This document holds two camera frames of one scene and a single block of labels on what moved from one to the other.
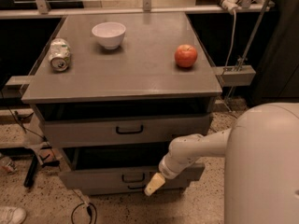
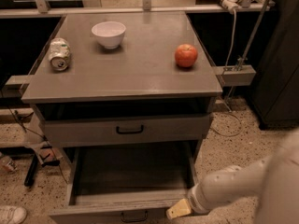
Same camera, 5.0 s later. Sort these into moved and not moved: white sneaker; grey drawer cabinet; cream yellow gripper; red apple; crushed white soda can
Moved: cream yellow gripper
Not moved: grey drawer cabinet; crushed white soda can; white sneaker; red apple
